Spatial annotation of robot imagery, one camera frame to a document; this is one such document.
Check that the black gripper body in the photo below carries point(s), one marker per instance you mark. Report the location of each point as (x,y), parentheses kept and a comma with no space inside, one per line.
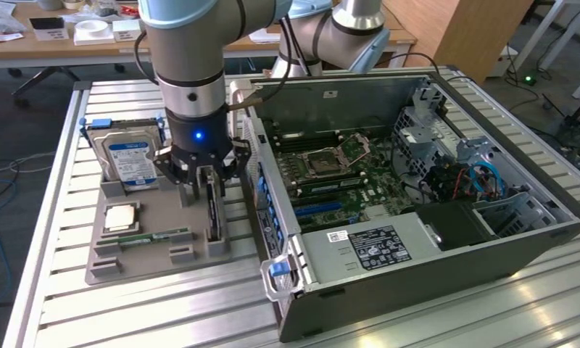
(197,134)

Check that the graphics card with metal bracket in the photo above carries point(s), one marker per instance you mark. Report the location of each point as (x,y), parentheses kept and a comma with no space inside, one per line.
(215,217)

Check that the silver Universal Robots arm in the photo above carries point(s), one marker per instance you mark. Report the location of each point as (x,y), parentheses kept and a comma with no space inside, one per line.
(188,54)

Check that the hard disk in blue caddy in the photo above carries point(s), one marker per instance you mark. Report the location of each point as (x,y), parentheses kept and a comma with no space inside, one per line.
(125,159)

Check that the blue slot retention clip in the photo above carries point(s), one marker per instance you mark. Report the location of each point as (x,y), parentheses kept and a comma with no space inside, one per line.
(275,225)
(265,198)
(269,211)
(280,240)

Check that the grey plastic parts rack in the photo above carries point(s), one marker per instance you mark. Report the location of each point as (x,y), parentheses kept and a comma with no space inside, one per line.
(164,214)

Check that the CPU socket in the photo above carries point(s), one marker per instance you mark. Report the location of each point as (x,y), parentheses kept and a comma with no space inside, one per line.
(324,163)

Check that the CPU chip with metal lid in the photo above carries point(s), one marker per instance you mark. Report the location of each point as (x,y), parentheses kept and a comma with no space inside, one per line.
(120,217)

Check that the green loose RAM stick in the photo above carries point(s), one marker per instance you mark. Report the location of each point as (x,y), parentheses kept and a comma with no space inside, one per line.
(140,237)

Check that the installed green RAM stick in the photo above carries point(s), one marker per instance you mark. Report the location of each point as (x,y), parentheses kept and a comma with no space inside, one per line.
(336,185)

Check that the blue expansion slot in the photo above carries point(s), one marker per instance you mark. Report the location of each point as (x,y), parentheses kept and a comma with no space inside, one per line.
(319,209)

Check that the green motherboard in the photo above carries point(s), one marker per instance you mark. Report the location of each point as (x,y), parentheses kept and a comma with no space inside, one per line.
(376,188)

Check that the white paper stack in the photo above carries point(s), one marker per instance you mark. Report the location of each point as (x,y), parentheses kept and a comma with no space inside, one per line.
(263,36)

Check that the plain white box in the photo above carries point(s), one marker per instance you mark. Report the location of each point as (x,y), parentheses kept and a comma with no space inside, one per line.
(126,30)

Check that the blue case latch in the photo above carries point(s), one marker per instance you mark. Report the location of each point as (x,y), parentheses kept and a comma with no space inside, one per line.
(277,271)

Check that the grey power supply unit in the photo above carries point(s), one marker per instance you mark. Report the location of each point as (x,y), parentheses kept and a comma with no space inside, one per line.
(325,262)

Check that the black office chair base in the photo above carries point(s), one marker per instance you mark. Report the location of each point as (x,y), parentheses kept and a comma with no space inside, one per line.
(42,78)

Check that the white box with tape roll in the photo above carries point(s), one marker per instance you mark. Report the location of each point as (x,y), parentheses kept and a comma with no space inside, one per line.
(93,32)

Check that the perforated metal drive cage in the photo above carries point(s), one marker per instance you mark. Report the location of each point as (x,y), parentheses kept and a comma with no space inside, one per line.
(415,137)

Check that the red small item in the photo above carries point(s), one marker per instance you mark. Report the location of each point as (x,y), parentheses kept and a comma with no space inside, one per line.
(130,11)

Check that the wooden desk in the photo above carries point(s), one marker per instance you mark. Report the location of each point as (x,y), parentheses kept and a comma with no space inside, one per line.
(53,50)

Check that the white box with black top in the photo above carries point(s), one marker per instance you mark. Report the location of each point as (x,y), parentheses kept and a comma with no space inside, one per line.
(50,29)

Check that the white card with red label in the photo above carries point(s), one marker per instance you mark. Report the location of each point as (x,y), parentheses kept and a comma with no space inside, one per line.
(4,37)

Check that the dark grey open PC case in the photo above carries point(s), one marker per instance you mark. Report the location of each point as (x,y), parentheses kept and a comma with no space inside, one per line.
(415,286)

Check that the clear plastic bag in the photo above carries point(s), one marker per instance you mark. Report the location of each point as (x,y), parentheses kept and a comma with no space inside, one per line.
(0,18)

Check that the wooden cabinet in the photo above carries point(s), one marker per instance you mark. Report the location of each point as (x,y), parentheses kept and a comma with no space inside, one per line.
(468,32)

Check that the metal disk bay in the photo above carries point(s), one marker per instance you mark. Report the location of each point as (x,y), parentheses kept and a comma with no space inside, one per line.
(512,217)

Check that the device with green light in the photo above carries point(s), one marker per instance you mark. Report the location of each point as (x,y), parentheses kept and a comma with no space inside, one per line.
(528,78)

